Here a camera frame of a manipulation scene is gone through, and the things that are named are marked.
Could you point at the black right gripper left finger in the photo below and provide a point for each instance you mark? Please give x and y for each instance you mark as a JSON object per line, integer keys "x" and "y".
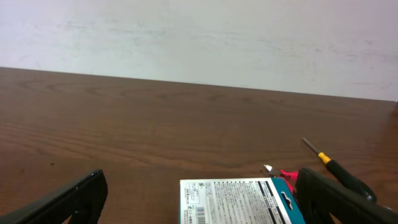
{"x": 78, "y": 202}

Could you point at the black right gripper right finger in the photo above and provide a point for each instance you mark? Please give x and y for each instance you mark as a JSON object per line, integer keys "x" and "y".
{"x": 321, "y": 200}

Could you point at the red handled cutting pliers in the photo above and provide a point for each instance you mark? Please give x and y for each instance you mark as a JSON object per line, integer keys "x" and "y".
{"x": 284, "y": 175}

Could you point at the black yellow screwdriver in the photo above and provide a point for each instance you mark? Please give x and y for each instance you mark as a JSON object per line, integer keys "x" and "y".
{"x": 344, "y": 177}

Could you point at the white teal product card package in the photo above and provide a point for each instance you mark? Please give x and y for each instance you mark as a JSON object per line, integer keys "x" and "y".
{"x": 235, "y": 201}

